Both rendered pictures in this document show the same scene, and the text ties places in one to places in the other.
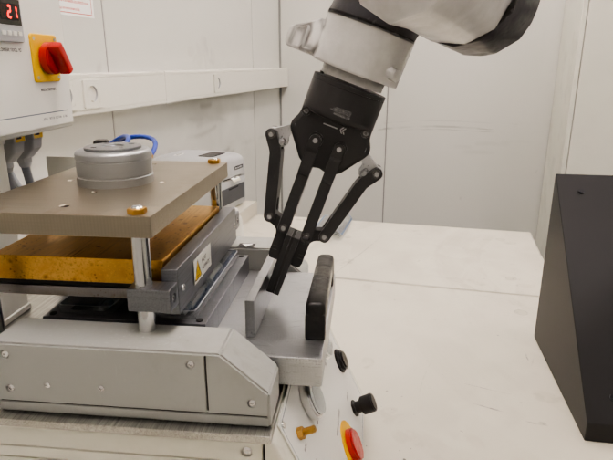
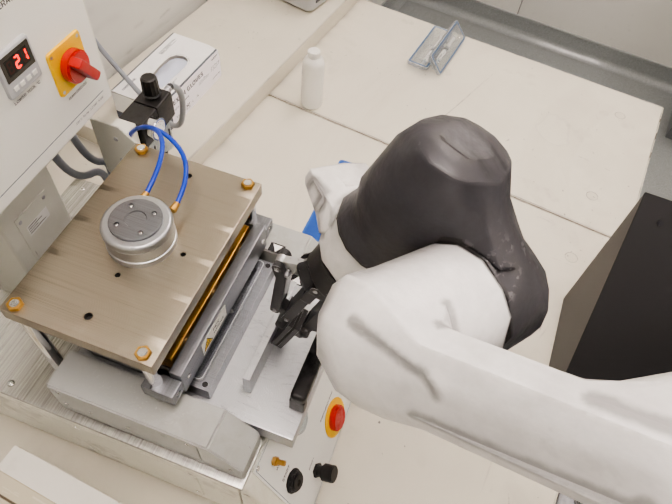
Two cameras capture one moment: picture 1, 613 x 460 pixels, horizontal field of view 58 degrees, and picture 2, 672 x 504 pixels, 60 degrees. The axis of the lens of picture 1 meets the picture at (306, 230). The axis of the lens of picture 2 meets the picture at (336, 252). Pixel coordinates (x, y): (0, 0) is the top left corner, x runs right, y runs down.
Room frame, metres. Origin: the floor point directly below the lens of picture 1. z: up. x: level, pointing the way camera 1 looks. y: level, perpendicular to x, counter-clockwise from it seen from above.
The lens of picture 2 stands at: (0.24, -0.06, 1.66)
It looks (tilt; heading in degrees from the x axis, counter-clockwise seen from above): 54 degrees down; 8
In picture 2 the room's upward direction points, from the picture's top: 7 degrees clockwise
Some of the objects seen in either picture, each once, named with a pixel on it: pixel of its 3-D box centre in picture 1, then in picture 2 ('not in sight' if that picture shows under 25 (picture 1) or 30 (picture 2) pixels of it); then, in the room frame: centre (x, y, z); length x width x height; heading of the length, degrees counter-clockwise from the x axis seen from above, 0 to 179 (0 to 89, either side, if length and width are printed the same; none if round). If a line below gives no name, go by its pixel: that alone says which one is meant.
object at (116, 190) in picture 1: (99, 199); (132, 232); (0.61, 0.24, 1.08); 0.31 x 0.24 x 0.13; 174
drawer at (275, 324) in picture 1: (201, 302); (221, 322); (0.58, 0.12, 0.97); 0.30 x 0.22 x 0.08; 84
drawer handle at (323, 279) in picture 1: (321, 291); (318, 351); (0.57, -0.02, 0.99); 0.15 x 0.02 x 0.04; 174
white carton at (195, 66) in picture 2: not in sight; (169, 82); (1.17, 0.47, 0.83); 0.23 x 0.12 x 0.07; 170
